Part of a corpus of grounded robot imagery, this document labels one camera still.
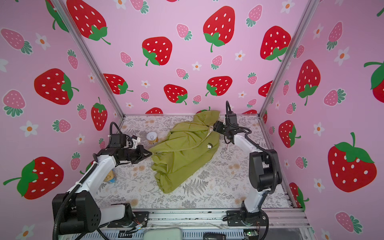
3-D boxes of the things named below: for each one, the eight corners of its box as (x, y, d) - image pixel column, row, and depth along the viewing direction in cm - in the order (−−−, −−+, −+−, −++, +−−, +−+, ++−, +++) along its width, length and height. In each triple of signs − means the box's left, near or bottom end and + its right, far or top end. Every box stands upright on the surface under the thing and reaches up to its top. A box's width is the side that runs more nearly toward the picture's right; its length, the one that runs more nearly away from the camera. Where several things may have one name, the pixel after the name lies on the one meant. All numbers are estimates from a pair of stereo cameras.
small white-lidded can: (147, 145, 105) (145, 140, 101) (149, 136, 110) (147, 131, 105) (157, 145, 105) (155, 140, 101) (159, 136, 110) (157, 131, 105)
